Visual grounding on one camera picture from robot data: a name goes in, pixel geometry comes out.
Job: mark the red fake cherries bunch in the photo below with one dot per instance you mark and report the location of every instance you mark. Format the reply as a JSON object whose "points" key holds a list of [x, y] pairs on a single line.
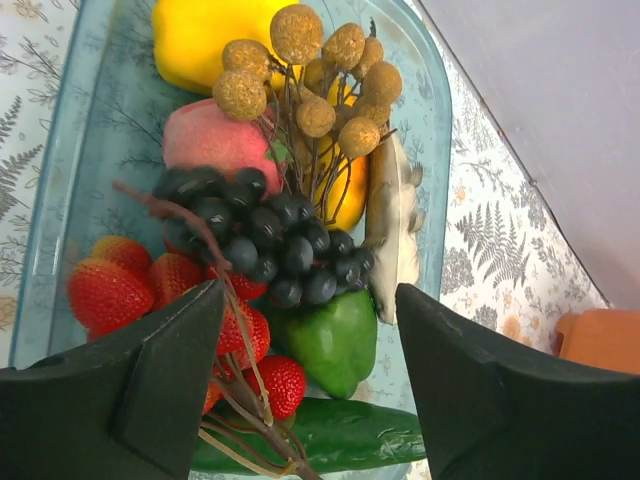
{"points": [[119, 283]]}

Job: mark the floral patterned table mat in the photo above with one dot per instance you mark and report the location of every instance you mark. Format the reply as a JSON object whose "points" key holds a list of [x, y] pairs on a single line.
{"points": [[488, 247]]}

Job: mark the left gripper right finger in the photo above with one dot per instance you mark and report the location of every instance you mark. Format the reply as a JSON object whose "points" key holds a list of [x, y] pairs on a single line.
{"points": [[492, 408]]}

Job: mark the brown fake nuts cluster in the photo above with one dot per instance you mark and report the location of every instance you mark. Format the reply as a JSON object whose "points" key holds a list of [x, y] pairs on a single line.
{"points": [[284, 90]]}

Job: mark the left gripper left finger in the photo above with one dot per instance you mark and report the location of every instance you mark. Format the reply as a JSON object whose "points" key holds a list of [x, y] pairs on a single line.
{"points": [[126, 406]]}

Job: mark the green fake bell pepper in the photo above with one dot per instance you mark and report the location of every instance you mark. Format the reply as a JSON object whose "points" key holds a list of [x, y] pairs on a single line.
{"points": [[335, 343]]}

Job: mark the yellow orange fake fruit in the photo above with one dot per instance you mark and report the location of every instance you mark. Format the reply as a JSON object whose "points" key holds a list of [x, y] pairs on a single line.
{"points": [[354, 202]]}

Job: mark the yellow fake pepper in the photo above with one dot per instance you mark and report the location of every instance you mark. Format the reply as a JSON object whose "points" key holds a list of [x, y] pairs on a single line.
{"points": [[190, 35]]}

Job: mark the pink fake peach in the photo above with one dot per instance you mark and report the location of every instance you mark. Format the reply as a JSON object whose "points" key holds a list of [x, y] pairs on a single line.
{"points": [[200, 134]]}

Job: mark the orange plastic basket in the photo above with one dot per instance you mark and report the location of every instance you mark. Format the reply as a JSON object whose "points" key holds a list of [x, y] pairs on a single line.
{"points": [[601, 338]]}

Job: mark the grey fake oyster shell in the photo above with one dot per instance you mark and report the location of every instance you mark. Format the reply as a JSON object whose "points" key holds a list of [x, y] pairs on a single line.
{"points": [[392, 220]]}

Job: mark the blue transparent tray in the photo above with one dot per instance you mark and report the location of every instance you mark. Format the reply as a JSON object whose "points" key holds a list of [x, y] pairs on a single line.
{"points": [[107, 126]]}

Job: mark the dark fake blueberries bunch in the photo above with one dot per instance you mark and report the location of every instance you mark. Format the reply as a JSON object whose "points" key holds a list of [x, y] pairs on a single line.
{"points": [[267, 245]]}

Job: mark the green fake cucumber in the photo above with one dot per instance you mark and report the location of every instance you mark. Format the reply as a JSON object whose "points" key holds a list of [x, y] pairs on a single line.
{"points": [[337, 435]]}

